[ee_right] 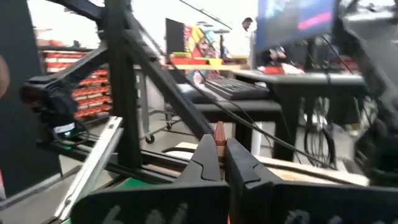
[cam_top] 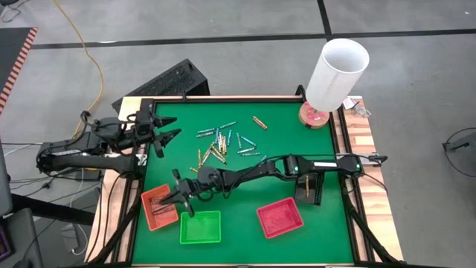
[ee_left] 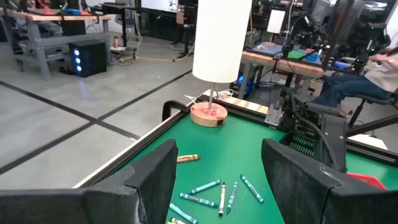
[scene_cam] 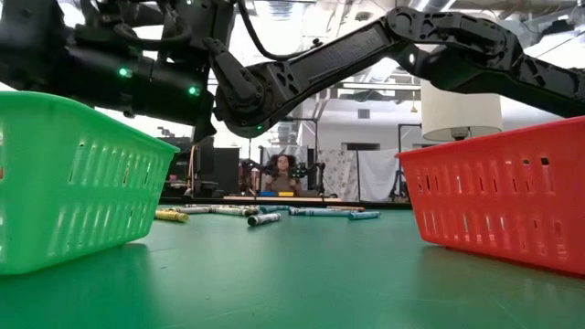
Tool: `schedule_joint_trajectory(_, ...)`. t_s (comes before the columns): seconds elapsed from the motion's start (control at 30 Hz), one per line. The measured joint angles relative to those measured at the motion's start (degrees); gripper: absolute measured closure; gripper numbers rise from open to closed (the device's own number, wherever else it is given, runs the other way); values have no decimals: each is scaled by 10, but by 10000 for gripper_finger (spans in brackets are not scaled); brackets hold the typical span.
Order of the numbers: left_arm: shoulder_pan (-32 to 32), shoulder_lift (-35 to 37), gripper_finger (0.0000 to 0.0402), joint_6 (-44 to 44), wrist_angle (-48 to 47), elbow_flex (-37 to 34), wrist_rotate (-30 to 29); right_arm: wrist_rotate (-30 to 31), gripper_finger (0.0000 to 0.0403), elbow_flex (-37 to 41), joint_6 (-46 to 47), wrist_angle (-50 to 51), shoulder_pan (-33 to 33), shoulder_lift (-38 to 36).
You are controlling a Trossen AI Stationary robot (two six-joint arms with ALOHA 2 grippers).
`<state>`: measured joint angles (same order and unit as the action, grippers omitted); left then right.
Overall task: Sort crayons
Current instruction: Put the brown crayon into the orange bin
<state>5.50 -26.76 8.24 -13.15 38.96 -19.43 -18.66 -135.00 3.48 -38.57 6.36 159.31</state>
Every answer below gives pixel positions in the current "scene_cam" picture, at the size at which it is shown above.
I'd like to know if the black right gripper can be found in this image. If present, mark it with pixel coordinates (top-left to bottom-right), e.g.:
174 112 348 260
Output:
0 0 152 118

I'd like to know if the green plastic basket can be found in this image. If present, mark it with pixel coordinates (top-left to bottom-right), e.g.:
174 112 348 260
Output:
0 90 180 276

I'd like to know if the black cabinet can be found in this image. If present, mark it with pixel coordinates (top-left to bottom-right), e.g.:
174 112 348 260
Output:
196 136 242 196

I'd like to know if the person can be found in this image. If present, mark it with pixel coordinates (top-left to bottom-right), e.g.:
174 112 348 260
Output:
261 154 303 194

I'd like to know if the wooden background table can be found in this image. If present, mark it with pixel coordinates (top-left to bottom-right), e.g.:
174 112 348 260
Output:
222 196 343 203

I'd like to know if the patterned hanging sheet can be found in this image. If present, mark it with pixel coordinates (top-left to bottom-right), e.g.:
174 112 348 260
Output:
317 149 360 202

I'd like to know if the green table mat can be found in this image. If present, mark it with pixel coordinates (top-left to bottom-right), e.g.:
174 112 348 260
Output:
0 207 585 329

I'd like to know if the white hanging sheet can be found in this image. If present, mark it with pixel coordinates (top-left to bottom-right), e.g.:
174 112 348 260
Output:
357 148 406 202

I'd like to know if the white lampshade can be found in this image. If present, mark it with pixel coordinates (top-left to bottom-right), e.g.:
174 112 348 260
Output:
420 80 505 143

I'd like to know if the red plastic basket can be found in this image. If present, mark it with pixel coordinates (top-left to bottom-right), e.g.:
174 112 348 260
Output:
395 116 585 279

